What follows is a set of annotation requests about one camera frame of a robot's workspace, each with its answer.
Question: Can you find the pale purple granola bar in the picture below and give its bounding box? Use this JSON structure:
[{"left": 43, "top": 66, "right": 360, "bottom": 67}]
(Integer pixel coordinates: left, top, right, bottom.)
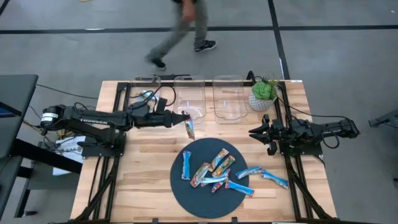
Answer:
[{"left": 200, "top": 175, "right": 229, "bottom": 187}]

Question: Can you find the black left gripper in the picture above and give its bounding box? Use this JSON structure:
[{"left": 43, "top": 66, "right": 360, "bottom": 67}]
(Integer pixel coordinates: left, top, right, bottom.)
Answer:
[{"left": 134, "top": 104, "right": 191, "bottom": 128}]

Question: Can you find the yellow floor cable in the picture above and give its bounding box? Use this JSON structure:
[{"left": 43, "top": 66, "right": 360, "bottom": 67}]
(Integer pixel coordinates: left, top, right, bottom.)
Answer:
[{"left": 55, "top": 128, "right": 75, "bottom": 140}]

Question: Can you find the person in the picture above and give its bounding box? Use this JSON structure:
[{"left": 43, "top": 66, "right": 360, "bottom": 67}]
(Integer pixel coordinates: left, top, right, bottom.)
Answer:
[{"left": 144, "top": 0, "right": 218, "bottom": 71}]

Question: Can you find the black floor cable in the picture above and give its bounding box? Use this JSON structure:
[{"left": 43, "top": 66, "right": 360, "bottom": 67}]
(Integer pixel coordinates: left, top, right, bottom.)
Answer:
[{"left": 35, "top": 83, "right": 100, "bottom": 100}]

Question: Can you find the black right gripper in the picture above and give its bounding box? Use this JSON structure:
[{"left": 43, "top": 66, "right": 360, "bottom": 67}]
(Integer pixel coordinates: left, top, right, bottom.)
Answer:
[{"left": 248, "top": 114, "right": 293, "bottom": 156}]

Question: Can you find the orange and green granola bar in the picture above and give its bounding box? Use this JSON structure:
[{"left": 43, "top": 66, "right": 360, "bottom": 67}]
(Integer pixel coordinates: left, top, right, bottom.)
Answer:
[{"left": 208, "top": 147, "right": 230, "bottom": 172}]

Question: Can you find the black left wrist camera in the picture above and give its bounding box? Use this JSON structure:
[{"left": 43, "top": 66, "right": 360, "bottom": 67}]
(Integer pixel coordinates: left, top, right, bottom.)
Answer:
[{"left": 154, "top": 97, "right": 169, "bottom": 114}]

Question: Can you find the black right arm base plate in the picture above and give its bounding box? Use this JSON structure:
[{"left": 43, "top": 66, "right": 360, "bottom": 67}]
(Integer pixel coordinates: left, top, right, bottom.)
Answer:
[{"left": 278, "top": 130, "right": 324, "bottom": 157}]

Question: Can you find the black desk frame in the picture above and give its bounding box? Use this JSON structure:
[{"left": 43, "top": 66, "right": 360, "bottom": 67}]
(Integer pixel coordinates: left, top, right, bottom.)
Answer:
[{"left": 0, "top": 138, "right": 83, "bottom": 218}]

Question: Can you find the green and yellow granola bar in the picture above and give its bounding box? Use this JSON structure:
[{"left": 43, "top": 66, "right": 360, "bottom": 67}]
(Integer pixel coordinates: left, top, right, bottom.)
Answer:
[{"left": 211, "top": 155, "right": 236, "bottom": 178}]

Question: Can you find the dark grey stand foot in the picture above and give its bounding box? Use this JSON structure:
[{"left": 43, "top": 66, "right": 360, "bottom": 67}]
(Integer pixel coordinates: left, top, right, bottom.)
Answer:
[{"left": 368, "top": 108, "right": 398, "bottom": 128}]

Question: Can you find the round dark blue woven placemat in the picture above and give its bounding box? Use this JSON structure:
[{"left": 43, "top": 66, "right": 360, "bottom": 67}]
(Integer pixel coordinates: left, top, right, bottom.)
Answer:
[{"left": 169, "top": 138, "right": 250, "bottom": 219}]

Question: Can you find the red and blue granola bar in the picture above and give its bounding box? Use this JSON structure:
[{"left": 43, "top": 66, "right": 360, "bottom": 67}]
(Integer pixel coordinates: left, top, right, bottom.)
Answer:
[{"left": 211, "top": 169, "right": 231, "bottom": 194}]

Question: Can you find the black aluminium rig frame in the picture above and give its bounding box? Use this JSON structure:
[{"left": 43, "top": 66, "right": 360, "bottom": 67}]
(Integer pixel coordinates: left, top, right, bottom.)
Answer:
[{"left": 70, "top": 79, "right": 340, "bottom": 224}]

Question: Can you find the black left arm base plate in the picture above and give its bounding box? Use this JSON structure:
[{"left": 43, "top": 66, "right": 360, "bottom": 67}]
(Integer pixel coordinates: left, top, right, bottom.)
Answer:
[{"left": 76, "top": 132, "right": 127, "bottom": 158}]

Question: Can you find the succulent in white patterned pot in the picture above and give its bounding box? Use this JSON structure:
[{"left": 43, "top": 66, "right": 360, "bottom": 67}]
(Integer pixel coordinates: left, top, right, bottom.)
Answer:
[{"left": 248, "top": 77, "right": 280, "bottom": 113}]

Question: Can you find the clear plastic bin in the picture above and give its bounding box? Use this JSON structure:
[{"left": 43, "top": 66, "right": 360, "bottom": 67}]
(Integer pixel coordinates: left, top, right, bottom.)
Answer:
[
  {"left": 173, "top": 75, "right": 206, "bottom": 125},
  {"left": 127, "top": 75, "right": 162, "bottom": 125},
  {"left": 212, "top": 75, "right": 249, "bottom": 125}
]

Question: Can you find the red and green granola bar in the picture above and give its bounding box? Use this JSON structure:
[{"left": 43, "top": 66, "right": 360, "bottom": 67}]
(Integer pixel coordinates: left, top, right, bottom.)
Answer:
[
  {"left": 182, "top": 111, "right": 197, "bottom": 141},
  {"left": 190, "top": 162, "right": 212, "bottom": 189}
]

